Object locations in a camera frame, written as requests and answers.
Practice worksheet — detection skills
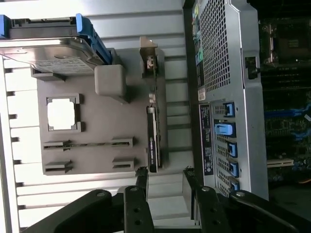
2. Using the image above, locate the CPU socket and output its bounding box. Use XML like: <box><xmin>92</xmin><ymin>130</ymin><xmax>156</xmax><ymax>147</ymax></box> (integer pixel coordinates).
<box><xmin>266</xmin><ymin>21</ymin><xmax>311</xmax><ymax>66</ymax></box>

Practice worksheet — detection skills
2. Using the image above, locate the silver hard disk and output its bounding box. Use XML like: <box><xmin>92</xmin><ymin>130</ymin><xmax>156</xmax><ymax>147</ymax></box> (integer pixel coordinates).
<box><xmin>0</xmin><ymin>18</ymin><xmax>99</xmax><ymax>73</ymax></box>

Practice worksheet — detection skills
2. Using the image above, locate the silver CPU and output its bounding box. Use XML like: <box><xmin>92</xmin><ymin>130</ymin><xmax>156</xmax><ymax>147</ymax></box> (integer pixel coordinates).
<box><xmin>47</xmin><ymin>101</ymin><xmax>76</xmax><ymax>129</ymax></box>

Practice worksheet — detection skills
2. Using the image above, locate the green motherboard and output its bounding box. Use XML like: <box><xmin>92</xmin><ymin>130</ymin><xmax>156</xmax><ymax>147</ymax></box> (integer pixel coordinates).
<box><xmin>259</xmin><ymin>14</ymin><xmax>311</xmax><ymax>187</ymax></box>

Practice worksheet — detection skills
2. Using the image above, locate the grey parts rack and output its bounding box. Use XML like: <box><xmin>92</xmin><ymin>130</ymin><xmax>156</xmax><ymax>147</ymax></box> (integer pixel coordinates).
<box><xmin>31</xmin><ymin>47</ymin><xmax>171</xmax><ymax>176</ymax></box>

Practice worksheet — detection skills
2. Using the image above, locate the long blue expansion slot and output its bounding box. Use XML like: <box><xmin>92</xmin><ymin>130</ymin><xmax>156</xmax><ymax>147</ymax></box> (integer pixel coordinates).
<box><xmin>264</xmin><ymin>101</ymin><xmax>311</xmax><ymax>117</ymax></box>

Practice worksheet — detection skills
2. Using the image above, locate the blue disk caddy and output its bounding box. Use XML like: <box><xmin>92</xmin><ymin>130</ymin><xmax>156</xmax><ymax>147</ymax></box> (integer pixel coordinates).
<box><xmin>0</xmin><ymin>13</ymin><xmax>111</xmax><ymax>67</ymax></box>

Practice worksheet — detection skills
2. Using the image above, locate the light blue slot latch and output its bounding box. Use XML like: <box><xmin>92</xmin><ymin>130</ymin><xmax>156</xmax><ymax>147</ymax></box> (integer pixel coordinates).
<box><xmin>214</xmin><ymin>122</ymin><xmax>237</xmax><ymax>139</ymax></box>

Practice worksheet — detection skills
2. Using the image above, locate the open grey PC case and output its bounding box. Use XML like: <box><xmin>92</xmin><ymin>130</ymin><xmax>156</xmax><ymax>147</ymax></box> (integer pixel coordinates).
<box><xmin>182</xmin><ymin>0</ymin><xmax>311</xmax><ymax>202</ymax></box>

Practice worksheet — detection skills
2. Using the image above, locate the beige expansion slot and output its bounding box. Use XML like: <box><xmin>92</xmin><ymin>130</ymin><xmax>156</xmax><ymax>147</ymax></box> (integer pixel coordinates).
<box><xmin>266</xmin><ymin>158</ymin><xmax>295</xmax><ymax>168</ymax></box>

